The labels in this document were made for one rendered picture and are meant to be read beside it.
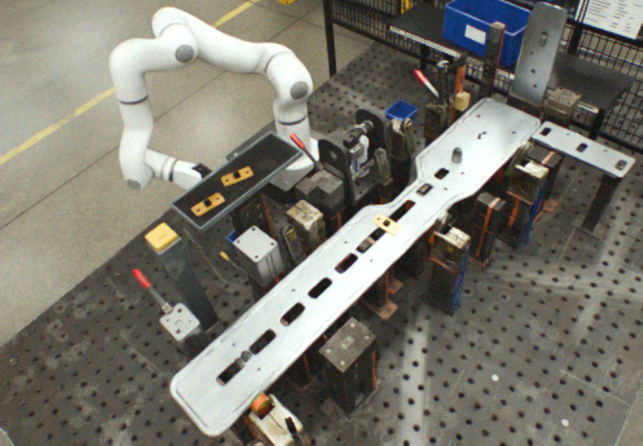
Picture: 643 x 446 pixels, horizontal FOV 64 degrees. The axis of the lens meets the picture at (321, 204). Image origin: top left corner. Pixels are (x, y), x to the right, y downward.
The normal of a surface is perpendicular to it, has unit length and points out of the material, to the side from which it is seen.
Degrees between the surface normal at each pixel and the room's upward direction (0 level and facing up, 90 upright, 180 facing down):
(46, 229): 0
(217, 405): 0
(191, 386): 0
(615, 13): 90
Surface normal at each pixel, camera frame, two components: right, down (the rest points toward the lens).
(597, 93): -0.09, -0.65
